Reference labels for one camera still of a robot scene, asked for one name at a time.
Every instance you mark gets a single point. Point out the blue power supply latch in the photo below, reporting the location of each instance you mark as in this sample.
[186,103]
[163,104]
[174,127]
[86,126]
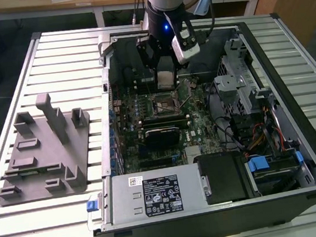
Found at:
[92,206]

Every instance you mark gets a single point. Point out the black PC case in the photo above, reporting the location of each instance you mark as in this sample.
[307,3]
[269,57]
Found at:
[187,231]

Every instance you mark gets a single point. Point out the green motherboard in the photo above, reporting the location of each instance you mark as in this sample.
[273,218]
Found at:
[202,113]

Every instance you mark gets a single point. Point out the black expansion slot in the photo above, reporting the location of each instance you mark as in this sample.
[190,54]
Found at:
[157,162]

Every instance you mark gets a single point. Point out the small blue clip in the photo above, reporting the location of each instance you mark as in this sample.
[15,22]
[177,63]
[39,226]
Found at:
[298,157]

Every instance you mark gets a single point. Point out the black plastic shroud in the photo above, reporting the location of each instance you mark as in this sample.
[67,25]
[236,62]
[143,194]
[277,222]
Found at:
[223,176]

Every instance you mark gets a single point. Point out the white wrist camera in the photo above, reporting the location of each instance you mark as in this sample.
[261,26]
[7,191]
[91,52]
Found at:
[187,50]

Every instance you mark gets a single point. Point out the silver CPU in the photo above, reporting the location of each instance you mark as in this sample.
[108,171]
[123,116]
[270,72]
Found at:
[166,80]

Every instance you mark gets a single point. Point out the silver drive cage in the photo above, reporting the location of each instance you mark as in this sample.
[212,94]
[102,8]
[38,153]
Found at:
[228,85]

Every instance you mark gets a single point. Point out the black hard disk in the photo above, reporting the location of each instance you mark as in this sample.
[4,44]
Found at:
[277,179]

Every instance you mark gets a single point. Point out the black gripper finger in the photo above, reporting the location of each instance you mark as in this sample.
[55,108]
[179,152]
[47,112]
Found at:
[175,71]
[147,53]

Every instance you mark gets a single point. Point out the silver power supply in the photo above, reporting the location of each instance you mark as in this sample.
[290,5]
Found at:
[124,204]

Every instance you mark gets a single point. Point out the CPU socket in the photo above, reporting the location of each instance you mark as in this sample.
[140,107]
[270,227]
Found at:
[163,99]

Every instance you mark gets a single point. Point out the small silver heatsink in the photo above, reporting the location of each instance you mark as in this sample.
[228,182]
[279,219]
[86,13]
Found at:
[193,151]

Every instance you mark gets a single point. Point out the grey parts rack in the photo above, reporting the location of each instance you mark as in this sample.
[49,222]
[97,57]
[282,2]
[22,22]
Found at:
[52,163]

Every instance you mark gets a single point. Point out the black graphics card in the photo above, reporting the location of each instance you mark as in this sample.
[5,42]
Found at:
[163,137]

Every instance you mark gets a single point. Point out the blue disk carrier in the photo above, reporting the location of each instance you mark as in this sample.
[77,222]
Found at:
[257,164]

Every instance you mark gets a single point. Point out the grey plastic latch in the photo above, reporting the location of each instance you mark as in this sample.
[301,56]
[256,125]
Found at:
[261,93]

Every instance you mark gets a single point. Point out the black RAM slot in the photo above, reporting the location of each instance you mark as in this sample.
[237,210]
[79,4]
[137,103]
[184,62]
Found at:
[148,79]
[150,90]
[164,121]
[163,118]
[149,83]
[164,126]
[149,86]

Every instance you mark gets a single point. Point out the wooden cabinet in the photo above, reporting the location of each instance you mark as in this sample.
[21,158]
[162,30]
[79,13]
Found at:
[298,1]

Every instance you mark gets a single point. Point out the grey case latch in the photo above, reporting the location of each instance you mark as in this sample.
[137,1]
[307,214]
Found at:
[103,43]

